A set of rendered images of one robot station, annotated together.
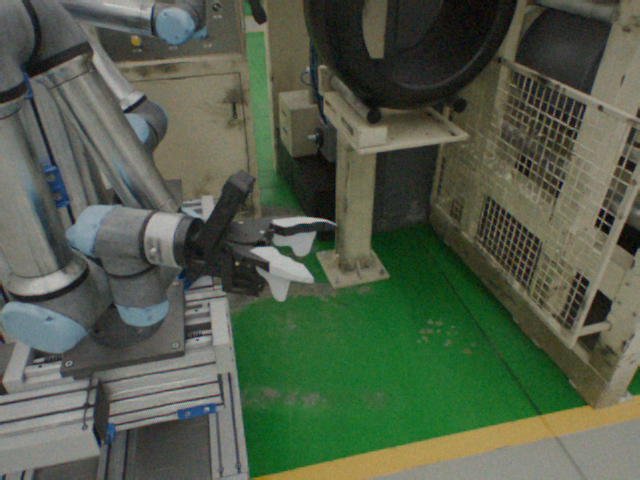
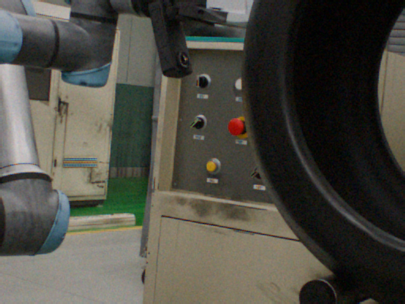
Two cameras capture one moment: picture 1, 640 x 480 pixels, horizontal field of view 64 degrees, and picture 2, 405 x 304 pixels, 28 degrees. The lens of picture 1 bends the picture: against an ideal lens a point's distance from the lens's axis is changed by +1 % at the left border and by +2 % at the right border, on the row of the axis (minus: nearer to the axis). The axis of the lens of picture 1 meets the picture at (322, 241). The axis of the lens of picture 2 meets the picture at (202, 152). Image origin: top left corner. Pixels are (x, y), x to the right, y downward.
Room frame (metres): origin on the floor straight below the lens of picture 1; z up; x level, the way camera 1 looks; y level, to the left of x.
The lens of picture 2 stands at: (0.70, -0.76, 1.11)
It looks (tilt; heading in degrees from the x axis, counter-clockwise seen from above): 3 degrees down; 50
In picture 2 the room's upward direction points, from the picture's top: 5 degrees clockwise
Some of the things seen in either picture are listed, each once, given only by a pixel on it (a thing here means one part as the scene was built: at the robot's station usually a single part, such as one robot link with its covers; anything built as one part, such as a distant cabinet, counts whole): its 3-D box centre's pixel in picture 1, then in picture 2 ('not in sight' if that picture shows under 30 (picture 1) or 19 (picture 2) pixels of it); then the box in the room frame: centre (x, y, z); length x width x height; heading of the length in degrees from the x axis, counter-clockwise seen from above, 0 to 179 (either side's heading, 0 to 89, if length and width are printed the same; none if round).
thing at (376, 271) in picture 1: (351, 262); not in sight; (1.85, -0.14, 0.02); 0.27 x 0.27 x 0.04; 17
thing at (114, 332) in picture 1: (121, 301); not in sight; (0.75, 0.40, 0.77); 0.15 x 0.15 x 0.10
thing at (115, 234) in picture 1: (122, 235); not in sight; (0.59, 0.28, 1.04); 0.11 x 0.08 x 0.09; 78
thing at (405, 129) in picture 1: (391, 122); not in sight; (1.62, -0.23, 0.80); 0.37 x 0.36 x 0.02; 107
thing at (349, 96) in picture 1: (353, 97); (369, 279); (1.57, -0.10, 0.90); 0.35 x 0.05 x 0.05; 17
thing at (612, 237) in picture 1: (507, 178); not in sight; (1.49, -0.61, 0.65); 0.90 x 0.02 x 0.70; 17
